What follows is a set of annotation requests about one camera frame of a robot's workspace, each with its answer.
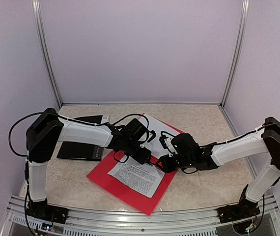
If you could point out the black clip folder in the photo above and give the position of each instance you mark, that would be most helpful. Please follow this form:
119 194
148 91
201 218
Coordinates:
81 151

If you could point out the red plastic folder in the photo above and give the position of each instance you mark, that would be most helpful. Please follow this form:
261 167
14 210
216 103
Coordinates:
99 176

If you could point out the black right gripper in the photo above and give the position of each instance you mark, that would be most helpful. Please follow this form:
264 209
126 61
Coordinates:
167 166

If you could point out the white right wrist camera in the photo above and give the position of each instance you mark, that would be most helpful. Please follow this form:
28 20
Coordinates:
165 141

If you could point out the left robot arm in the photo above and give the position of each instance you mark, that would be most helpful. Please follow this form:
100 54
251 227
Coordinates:
50 128

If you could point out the front aluminium frame rail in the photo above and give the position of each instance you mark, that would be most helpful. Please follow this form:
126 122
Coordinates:
88 222

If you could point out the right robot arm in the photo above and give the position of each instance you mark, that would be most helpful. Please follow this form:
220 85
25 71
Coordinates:
263 139

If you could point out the printed sheet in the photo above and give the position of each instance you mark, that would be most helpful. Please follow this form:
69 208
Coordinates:
144 179

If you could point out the white paper sheet underneath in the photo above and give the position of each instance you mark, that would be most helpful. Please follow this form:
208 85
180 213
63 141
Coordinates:
157 126

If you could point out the right aluminium corner post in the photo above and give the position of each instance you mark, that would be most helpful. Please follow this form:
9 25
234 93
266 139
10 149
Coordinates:
236 53

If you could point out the aluminium corner post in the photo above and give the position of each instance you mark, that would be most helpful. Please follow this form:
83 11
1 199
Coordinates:
236 53
45 51

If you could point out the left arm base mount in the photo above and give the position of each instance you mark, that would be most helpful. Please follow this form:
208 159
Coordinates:
44 211

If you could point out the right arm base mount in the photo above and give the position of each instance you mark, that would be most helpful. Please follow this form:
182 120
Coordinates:
243 209

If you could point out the left aluminium corner post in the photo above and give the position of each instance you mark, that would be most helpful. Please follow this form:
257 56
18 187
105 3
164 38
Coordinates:
45 51

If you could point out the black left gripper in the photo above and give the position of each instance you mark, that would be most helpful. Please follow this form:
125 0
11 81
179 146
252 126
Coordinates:
142 159

